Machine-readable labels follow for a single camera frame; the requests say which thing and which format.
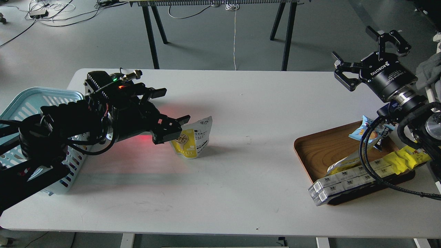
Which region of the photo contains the white hanging cable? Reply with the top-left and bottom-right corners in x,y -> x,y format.
225,3 -> 240,71

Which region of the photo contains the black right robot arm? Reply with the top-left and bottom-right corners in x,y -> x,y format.
332,26 -> 440,200

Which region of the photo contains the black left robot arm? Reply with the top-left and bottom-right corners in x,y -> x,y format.
0,70 -> 190,212

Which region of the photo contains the floor cables and adapter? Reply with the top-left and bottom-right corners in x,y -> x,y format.
0,0 -> 128,48

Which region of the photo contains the light blue plastic basket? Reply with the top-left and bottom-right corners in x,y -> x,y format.
0,87 -> 89,196

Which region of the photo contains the black barcode scanner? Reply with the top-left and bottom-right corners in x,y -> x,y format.
109,67 -> 142,84

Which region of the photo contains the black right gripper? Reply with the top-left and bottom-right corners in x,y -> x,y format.
332,26 -> 418,103

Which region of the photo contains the blue snack packet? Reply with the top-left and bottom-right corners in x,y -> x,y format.
349,115 -> 395,152

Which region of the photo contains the black trestle table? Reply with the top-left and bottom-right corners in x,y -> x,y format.
129,0 -> 299,71

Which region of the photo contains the brown wooden tray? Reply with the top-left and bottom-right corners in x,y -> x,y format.
294,121 -> 416,206

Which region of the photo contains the clear box pack of cartons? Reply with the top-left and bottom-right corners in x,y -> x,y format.
308,163 -> 386,206

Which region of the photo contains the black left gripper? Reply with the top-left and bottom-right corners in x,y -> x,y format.
84,71 -> 191,144

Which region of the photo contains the yellow cartoon snack bag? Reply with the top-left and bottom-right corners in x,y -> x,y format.
382,146 -> 431,175

